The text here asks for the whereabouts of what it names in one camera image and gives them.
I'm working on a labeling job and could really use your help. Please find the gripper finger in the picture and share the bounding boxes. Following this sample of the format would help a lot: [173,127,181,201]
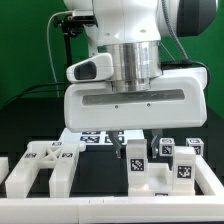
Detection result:
[109,131,122,158]
[151,129,163,158]

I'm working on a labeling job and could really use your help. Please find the black camera stand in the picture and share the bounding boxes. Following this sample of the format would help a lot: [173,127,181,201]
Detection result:
[53,15,96,66]

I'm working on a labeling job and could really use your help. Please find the white U-shaped fixture wall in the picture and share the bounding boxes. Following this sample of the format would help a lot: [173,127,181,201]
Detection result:
[0,157,224,224]

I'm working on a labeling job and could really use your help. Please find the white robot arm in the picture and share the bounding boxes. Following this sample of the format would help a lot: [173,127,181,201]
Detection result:
[64,0,218,133]

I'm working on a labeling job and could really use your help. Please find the white tag sheet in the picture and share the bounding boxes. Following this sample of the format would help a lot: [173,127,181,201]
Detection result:
[59,128,144,146]

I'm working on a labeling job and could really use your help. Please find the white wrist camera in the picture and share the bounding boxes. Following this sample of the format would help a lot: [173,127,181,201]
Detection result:
[66,53,114,83]

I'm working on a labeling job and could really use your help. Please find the white chair seat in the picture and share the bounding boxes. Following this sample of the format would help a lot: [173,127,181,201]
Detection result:
[128,163,195,197]

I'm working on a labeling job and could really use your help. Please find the white chair back frame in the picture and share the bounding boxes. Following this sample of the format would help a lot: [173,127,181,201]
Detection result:
[5,141,86,198]

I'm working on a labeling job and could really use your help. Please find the black cables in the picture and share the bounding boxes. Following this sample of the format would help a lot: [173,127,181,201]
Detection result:
[1,79,73,109]

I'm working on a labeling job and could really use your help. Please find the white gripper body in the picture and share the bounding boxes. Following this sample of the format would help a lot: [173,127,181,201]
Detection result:
[64,67,207,133]

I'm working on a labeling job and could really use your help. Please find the grey camera on stand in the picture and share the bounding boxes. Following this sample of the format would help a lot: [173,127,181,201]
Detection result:
[72,9,94,21]

